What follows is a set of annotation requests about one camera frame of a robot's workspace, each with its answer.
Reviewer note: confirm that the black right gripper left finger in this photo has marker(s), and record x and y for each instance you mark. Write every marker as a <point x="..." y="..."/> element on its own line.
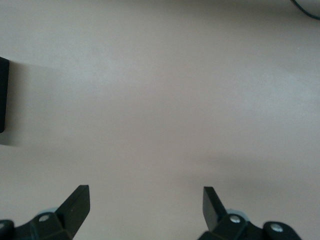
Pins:
<point x="72" y="210"/>

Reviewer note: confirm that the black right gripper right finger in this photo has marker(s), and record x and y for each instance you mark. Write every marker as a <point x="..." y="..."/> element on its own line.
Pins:
<point x="212" y="212"/>

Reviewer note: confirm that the black rectangular plastic tray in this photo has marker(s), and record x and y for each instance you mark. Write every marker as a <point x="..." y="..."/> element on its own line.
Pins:
<point x="3" y="95"/>

